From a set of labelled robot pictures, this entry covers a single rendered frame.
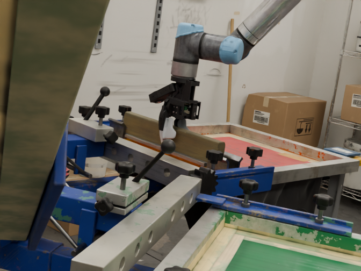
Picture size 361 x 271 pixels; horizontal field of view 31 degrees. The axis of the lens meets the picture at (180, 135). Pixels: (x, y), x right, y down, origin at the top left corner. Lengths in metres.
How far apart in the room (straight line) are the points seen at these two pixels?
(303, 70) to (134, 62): 1.98
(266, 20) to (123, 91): 2.60
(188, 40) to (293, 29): 3.88
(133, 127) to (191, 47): 0.35
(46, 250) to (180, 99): 0.76
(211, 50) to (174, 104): 0.19
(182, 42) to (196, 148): 0.30
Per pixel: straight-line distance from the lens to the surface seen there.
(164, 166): 1.55
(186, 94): 1.84
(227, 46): 1.79
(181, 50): 1.83
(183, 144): 1.86
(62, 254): 1.25
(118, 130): 2.05
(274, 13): 1.89
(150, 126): 1.96
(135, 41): 4.40
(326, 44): 5.96
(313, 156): 2.28
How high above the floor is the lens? 1.41
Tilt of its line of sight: 11 degrees down
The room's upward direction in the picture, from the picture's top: 8 degrees clockwise
